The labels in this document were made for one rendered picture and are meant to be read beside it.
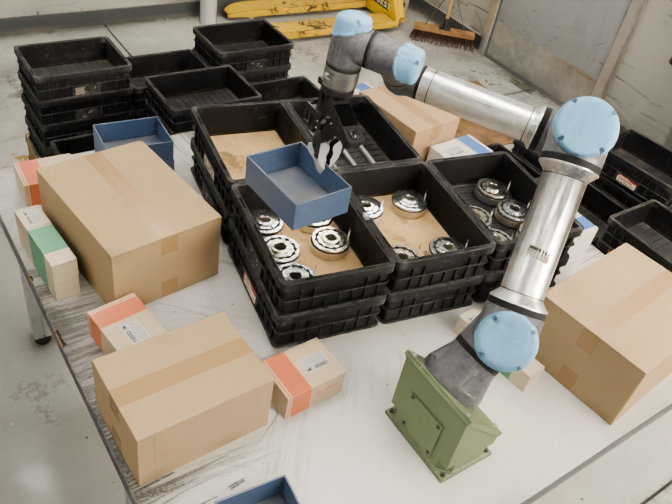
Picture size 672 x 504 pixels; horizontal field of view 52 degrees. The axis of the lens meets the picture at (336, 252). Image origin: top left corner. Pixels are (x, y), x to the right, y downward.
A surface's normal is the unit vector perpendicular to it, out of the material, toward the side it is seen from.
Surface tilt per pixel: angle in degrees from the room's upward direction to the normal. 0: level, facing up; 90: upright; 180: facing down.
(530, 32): 90
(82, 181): 0
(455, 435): 90
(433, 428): 90
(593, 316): 0
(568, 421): 0
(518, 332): 61
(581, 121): 45
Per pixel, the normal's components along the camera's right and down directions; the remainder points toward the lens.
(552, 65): -0.82, 0.27
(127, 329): 0.15, -0.75
